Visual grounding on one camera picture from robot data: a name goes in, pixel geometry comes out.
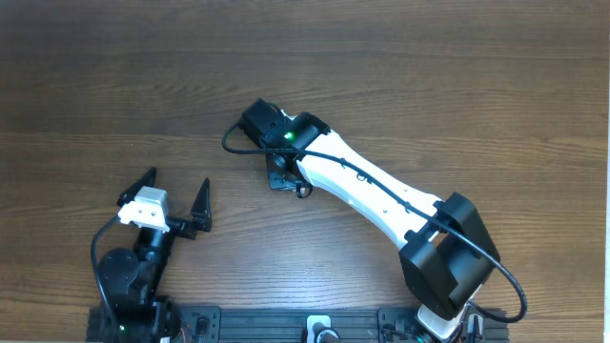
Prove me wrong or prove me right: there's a mounting rail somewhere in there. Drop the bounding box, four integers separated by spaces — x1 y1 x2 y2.
87 304 510 343

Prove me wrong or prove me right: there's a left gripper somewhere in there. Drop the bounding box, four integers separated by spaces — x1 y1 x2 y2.
116 166 214 241

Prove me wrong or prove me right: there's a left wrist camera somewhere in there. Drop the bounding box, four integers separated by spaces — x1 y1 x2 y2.
117 186 171 234

